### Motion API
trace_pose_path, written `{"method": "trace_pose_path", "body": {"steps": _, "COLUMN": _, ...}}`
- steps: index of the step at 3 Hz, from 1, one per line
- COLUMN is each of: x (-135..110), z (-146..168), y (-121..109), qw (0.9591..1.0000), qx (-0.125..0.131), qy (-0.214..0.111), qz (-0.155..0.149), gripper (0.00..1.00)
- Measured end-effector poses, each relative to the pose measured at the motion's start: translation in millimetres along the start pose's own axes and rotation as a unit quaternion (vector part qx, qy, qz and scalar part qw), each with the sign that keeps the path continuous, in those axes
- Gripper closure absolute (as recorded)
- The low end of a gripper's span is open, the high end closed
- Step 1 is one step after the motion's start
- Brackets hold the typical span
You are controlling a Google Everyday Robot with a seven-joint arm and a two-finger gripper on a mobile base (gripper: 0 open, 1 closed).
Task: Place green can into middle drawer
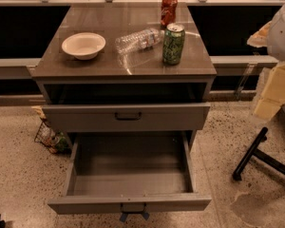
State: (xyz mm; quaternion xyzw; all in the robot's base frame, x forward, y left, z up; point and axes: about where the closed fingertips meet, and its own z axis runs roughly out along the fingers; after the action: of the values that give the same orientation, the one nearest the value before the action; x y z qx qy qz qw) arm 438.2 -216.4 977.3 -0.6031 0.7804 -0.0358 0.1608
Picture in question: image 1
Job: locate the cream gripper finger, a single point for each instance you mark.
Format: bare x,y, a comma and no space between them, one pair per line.
259,38
272,96

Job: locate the green soda can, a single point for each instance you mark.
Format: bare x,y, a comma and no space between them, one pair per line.
173,42

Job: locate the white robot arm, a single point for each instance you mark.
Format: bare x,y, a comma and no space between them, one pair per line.
272,36

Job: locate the red crushed soda can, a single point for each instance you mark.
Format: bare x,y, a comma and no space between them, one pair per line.
168,12

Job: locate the closed grey middle drawer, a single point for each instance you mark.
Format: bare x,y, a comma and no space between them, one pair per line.
126,117

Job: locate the open grey bottom drawer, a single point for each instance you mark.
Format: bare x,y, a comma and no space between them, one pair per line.
140,173

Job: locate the black stand leg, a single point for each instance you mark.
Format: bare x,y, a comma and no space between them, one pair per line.
253,151

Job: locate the clear plastic water bottle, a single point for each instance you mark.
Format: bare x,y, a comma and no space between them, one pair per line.
140,40

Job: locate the white paper bowl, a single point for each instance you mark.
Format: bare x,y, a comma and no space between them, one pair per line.
84,45

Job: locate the wire basket with bottles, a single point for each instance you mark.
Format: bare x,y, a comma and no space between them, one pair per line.
55,143

